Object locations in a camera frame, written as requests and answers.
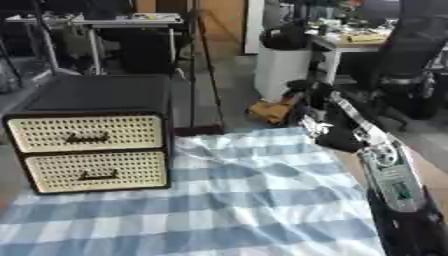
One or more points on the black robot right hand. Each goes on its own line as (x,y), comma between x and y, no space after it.
(341,133)

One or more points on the tan bag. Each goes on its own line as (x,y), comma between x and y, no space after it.
(271,110)

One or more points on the white cabinet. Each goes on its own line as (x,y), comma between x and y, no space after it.
(280,73)

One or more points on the white desk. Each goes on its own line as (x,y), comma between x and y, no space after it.
(350,41)

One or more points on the black office chair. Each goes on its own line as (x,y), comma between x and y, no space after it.
(408,60)

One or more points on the black bag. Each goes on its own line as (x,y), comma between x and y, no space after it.
(286,36)

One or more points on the black tripod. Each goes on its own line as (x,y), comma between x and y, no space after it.
(192,66)

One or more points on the white folding table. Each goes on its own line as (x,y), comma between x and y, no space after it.
(134,20)

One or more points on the black cabinet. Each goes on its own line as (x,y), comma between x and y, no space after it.
(99,93)

